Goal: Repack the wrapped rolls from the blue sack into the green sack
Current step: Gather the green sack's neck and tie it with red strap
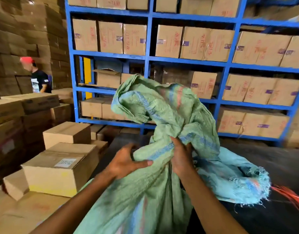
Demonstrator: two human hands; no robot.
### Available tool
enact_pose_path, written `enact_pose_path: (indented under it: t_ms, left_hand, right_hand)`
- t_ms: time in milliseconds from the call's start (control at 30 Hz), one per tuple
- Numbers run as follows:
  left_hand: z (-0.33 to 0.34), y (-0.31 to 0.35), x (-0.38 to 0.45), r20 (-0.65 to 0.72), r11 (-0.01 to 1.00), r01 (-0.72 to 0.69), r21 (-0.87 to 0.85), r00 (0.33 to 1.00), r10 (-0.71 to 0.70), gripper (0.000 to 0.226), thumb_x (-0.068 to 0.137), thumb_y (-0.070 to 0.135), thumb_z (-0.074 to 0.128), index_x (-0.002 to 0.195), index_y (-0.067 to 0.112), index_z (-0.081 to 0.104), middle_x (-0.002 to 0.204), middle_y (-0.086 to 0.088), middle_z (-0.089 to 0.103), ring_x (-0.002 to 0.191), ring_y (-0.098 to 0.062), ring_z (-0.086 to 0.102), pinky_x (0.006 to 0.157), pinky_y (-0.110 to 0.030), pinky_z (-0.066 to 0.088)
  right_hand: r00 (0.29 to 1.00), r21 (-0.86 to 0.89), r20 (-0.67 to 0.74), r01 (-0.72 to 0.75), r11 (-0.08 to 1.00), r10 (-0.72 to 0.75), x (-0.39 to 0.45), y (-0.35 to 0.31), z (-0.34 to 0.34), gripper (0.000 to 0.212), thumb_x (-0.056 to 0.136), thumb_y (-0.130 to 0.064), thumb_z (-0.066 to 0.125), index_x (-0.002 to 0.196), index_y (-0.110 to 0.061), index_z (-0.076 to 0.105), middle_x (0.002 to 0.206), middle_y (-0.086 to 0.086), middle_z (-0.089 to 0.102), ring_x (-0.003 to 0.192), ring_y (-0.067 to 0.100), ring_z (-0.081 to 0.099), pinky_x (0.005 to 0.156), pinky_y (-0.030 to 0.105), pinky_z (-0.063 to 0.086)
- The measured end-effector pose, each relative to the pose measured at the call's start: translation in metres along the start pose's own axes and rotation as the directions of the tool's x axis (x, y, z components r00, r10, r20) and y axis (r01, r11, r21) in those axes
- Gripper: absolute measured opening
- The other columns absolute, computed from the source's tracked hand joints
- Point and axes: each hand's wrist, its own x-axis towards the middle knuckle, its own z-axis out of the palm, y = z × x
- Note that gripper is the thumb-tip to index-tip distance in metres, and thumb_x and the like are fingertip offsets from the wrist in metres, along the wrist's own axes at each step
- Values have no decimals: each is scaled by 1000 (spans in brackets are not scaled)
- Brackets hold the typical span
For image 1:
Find green woven sack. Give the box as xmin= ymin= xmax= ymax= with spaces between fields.
xmin=74 ymin=74 xmax=221 ymax=234

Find person's right hand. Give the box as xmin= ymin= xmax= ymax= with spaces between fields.
xmin=170 ymin=136 xmax=196 ymax=179

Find blue woven sack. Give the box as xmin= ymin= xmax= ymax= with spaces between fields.
xmin=192 ymin=146 xmax=272 ymax=205

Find rows of red printed boxes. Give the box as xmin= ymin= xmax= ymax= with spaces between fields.
xmin=66 ymin=0 xmax=299 ymax=139

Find person's left hand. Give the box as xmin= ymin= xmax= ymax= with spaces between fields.
xmin=104 ymin=143 xmax=154 ymax=181

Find blue metal shelf rack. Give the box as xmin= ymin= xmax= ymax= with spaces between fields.
xmin=64 ymin=0 xmax=299 ymax=147

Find yellow vertical post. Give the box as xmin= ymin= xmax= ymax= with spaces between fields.
xmin=83 ymin=57 xmax=93 ymax=100

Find person's right forearm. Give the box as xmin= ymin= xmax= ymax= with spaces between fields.
xmin=181 ymin=168 xmax=248 ymax=234

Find person's left forearm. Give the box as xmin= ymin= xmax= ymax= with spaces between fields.
xmin=30 ymin=172 xmax=118 ymax=234

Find pile of brown cardboard boxes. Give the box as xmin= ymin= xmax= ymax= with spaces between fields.
xmin=0 ymin=0 xmax=108 ymax=234

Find tall stack of printed cartons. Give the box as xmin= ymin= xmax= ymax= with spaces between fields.
xmin=285 ymin=95 xmax=299 ymax=149

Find bundle of red plastic strings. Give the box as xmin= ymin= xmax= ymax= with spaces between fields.
xmin=271 ymin=184 xmax=299 ymax=216

